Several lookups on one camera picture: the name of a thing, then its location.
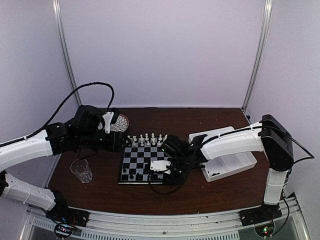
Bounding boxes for right aluminium frame post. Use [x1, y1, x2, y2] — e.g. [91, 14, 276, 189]
[241, 0, 273, 112]

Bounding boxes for white chess king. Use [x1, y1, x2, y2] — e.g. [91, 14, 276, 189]
[151, 133, 156, 142]

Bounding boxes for aluminium frame post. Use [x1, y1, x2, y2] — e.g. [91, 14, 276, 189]
[52, 0, 77, 90]
[241, 0, 273, 112]

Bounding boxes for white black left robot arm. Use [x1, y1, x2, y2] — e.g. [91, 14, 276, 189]
[0, 105, 127, 222]

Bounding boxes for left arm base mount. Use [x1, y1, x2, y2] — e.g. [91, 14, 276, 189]
[42, 208, 90, 239]

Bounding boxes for white plastic tray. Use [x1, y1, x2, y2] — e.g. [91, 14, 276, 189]
[188, 126, 264, 182]

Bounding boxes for left aluminium frame post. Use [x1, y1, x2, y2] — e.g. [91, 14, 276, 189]
[52, 0, 77, 90]

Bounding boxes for white chess bishop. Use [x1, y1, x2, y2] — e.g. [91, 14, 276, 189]
[139, 134, 145, 143]

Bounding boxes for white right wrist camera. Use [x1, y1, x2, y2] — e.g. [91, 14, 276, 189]
[150, 160, 171, 175]

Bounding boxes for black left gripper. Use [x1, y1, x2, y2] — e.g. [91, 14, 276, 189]
[76, 130, 132, 152]

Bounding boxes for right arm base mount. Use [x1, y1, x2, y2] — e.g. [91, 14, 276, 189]
[239, 206, 283, 238]

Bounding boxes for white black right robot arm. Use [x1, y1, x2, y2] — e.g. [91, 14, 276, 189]
[157, 114, 314, 221]

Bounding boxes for clear drinking glass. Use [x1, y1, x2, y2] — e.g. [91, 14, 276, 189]
[70, 158, 93, 184]

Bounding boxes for front aluminium rail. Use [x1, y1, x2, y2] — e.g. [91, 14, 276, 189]
[17, 198, 311, 240]

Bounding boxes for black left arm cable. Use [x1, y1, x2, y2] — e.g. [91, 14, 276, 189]
[0, 81, 116, 148]

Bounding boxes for black white chessboard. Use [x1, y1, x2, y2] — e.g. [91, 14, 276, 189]
[118, 134, 171, 185]

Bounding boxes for floral ceramic plate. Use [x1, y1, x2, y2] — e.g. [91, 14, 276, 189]
[110, 114, 130, 133]

